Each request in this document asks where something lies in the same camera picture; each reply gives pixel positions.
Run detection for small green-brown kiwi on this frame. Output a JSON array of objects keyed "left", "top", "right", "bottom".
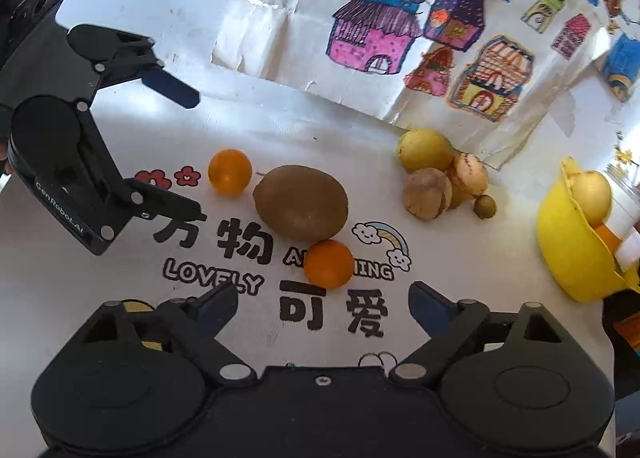
[{"left": 473, "top": 194, "right": 497, "bottom": 220}]

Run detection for striped pepino melon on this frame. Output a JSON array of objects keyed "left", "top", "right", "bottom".
[{"left": 446, "top": 152, "right": 490, "bottom": 210}]

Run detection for house drawings paper sheet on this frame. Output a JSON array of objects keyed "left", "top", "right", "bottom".
[{"left": 210, "top": 0, "right": 616, "bottom": 170}]

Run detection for yellow bowl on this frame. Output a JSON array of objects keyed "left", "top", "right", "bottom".
[{"left": 536, "top": 156, "right": 640, "bottom": 303}]

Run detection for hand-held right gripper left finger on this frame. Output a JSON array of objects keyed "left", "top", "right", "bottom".
[{"left": 75, "top": 283, "right": 258, "bottom": 385}]

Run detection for small orange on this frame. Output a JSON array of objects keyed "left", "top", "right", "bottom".
[
  {"left": 304, "top": 239, "right": 355, "bottom": 289},
  {"left": 208, "top": 149, "right": 253, "bottom": 197}
]

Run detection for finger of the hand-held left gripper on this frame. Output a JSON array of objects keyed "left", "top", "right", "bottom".
[
  {"left": 94, "top": 32, "right": 202, "bottom": 110},
  {"left": 125, "top": 178, "right": 207, "bottom": 230}
]

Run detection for yellow lemon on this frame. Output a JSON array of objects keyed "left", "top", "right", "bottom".
[{"left": 397, "top": 128, "right": 456, "bottom": 174}]

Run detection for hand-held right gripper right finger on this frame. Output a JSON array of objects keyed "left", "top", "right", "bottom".
[{"left": 389, "top": 282, "right": 568, "bottom": 385}]

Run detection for glass jar with white label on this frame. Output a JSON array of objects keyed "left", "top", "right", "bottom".
[{"left": 602, "top": 160, "right": 640, "bottom": 234}]

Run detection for tan passion fruit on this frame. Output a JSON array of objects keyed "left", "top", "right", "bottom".
[{"left": 402, "top": 167, "right": 454, "bottom": 221}]

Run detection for pale yellow pear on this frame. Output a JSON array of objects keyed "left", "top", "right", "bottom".
[{"left": 569, "top": 169, "right": 613, "bottom": 224}]

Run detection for yellow flowers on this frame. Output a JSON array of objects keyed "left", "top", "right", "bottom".
[{"left": 614, "top": 130, "right": 634, "bottom": 164}]

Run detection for large brown kiwi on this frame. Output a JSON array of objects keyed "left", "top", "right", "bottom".
[{"left": 252, "top": 164, "right": 349, "bottom": 241}]

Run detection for white printed tablecloth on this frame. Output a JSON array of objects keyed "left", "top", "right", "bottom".
[{"left": 0, "top": 53, "right": 621, "bottom": 389}]

